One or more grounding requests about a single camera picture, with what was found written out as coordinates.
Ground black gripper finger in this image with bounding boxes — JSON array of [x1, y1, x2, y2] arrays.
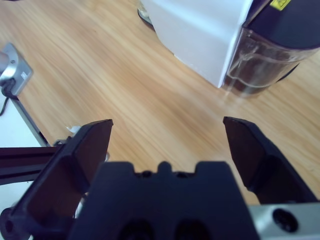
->
[[222, 116, 319, 206], [8, 118, 114, 227]]

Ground white capsule coffee machine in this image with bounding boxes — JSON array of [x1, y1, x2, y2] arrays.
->
[[136, 0, 256, 88]]

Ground white tape scrap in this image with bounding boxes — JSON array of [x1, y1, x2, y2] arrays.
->
[[65, 124, 81, 135]]

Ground clear water tank dark lid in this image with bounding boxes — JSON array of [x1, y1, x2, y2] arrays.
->
[[221, 0, 320, 100]]

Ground black base cable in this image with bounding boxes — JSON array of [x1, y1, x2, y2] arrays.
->
[[0, 81, 16, 117]]

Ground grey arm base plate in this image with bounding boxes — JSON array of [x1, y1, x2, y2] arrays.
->
[[0, 42, 34, 97]]

